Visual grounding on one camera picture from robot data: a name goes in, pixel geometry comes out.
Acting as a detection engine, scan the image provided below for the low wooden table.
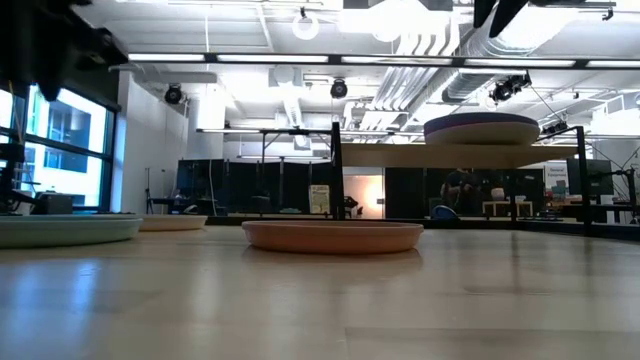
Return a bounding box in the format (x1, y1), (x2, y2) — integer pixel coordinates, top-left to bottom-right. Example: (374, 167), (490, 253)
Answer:
(482, 199), (534, 217)

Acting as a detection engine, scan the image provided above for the round white ceiling lamp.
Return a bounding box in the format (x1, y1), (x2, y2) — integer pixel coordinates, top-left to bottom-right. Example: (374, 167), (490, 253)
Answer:
(292, 10), (321, 41)

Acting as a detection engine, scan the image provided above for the mint green plate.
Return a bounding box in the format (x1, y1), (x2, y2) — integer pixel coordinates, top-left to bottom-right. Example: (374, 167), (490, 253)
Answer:
(0, 213), (145, 250)

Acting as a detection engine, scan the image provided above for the large window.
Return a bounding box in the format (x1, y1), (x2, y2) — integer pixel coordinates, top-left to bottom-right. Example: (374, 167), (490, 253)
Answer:
(0, 82), (117, 211)

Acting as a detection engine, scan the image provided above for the person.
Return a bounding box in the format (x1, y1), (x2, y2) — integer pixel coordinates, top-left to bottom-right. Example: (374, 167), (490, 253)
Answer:
(439, 168), (484, 219)

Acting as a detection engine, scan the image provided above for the purple plate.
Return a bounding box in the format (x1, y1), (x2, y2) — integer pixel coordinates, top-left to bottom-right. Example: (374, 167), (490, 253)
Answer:
(423, 112), (541, 134)

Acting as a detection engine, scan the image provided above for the white printed sign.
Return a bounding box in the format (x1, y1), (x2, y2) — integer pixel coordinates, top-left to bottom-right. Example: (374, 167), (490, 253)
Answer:
(543, 162), (570, 201)

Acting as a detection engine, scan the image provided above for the black desktop monitor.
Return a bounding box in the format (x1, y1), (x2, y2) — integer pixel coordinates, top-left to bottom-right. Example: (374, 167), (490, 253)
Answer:
(566, 158), (615, 197)

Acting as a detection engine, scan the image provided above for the wooden shelf with black frame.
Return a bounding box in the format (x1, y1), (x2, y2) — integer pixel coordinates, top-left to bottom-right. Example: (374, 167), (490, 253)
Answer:
(329, 121), (589, 236)

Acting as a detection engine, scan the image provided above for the black equipment box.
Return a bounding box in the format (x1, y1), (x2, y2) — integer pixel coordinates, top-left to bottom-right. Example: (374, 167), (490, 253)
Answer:
(32, 192), (75, 216)

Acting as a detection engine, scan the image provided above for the black ceiling spotlight cluster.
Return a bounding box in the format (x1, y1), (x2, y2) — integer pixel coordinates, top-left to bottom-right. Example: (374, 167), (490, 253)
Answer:
(489, 73), (532, 104)

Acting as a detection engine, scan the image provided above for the black partition wall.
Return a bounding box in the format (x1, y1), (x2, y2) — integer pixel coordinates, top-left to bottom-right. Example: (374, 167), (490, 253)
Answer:
(175, 158), (546, 220)

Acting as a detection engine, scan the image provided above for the small yellow poster sign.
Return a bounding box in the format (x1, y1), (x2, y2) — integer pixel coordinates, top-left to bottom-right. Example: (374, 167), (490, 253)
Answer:
(308, 184), (331, 215)

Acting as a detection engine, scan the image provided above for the blue rounded object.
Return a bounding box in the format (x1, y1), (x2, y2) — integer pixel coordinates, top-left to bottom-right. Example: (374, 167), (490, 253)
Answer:
(431, 204), (459, 221)

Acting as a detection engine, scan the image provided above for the terracotta plate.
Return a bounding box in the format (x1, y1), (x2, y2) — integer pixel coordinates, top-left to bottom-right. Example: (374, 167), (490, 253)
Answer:
(241, 220), (425, 255)

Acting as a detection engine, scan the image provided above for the small off-white plate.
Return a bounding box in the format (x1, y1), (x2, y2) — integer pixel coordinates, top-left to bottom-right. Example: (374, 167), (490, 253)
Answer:
(138, 214), (209, 233)

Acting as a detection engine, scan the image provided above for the large blue plate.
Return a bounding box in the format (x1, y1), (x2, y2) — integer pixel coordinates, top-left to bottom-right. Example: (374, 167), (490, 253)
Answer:
(424, 122), (542, 147)

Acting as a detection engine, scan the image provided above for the overhead light bar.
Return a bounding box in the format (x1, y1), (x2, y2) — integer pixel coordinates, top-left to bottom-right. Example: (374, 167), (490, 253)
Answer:
(127, 51), (640, 71)

